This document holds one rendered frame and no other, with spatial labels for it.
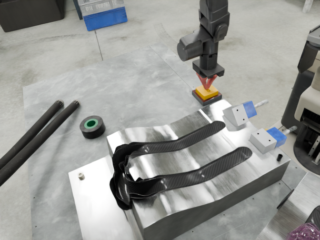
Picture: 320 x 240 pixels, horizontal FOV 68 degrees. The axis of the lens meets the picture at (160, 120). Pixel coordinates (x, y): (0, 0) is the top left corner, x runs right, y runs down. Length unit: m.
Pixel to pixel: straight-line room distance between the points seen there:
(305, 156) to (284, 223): 0.95
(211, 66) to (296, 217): 0.47
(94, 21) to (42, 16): 1.02
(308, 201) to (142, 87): 0.67
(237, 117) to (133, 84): 0.50
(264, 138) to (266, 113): 1.43
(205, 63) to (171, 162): 0.35
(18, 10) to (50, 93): 3.39
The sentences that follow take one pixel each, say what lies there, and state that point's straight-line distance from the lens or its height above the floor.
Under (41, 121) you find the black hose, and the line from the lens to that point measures 0.91.
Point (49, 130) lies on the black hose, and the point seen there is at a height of 0.87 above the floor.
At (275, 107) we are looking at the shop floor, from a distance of 2.13.
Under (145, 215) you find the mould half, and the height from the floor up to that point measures 0.93.
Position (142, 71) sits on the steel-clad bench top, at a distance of 1.07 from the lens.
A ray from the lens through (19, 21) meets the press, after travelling 4.50.
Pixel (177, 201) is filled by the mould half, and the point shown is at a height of 0.92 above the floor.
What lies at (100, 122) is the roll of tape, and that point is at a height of 0.84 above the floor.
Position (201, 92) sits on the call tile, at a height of 0.84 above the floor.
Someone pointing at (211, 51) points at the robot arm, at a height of 1.00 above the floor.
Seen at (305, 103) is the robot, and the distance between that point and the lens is 0.99.
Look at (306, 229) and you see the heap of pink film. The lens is 0.56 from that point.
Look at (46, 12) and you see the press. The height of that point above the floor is 0.16.
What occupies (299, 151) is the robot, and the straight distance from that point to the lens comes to 1.50.
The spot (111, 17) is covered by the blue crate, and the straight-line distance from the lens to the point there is 3.71.
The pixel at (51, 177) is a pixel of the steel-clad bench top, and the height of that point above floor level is 0.80.
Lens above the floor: 1.38
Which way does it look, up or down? 45 degrees down
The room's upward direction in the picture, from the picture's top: 9 degrees counter-clockwise
